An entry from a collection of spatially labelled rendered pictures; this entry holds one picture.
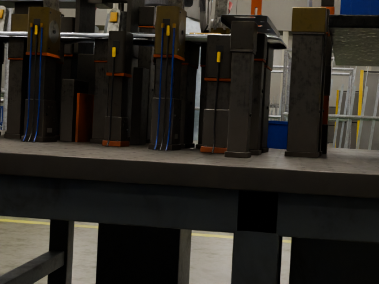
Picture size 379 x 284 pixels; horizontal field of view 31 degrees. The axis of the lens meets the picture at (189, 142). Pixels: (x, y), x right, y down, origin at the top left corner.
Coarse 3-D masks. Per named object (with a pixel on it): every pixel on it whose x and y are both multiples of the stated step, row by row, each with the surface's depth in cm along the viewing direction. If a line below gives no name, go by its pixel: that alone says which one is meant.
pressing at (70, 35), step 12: (0, 36) 201; (12, 36) 201; (24, 36) 200; (60, 36) 194; (72, 36) 193; (84, 36) 184; (96, 36) 183; (108, 36) 182; (144, 36) 177; (192, 36) 174; (204, 36) 173; (276, 48) 192
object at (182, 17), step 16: (160, 16) 163; (176, 16) 162; (160, 32) 163; (176, 32) 162; (160, 48) 163; (176, 48) 162; (160, 64) 162; (176, 64) 165; (160, 80) 162; (176, 80) 165; (160, 96) 162; (176, 96) 166; (160, 112) 164; (176, 112) 166; (160, 128) 164; (176, 128) 166; (160, 144) 163; (176, 144) 167
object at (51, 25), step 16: (32, 16) 173; (48, 16) 173; (32, 32) 173; (48, 32) 173; (32, 48) 174; (48, 48) 174; (32, 64) 175; (48, 64) 176; (32, 80) 175; (48, 80) 176; (32, 96) 175; (48, 96) 177; (32, 112) 174; (48, 112) 176; (32, 128) 173; (48, 128) 177
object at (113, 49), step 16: (112, 32) 170; (128, 32) 171; (112, 48) 169; (128, 48) 172; (112, 64) 170; (128, 64) 173; (112, 80) 170; (128, 80) 175; (112, 96) 170; (112, 112) 172; (112, 128) 171; (112, 144) 171; (128, 144) 176
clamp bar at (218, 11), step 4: (216, 0) 199; (220, 0) 200; (224, 0) 199; (228, 0) 199; (216, 4) 199; (220, 4) 200; (224, 4) 199; (228, 4) 200; (216, 8) 199; (220, 8) 199; (224, 8) 198; (216, 12) 198; (220, 12) 199; (224, 12) 198; (216, 16) 198; (220, 16) 199; (216, 20) 198; (216, 24) 198; (216, 28) 198; (224, 28) 197
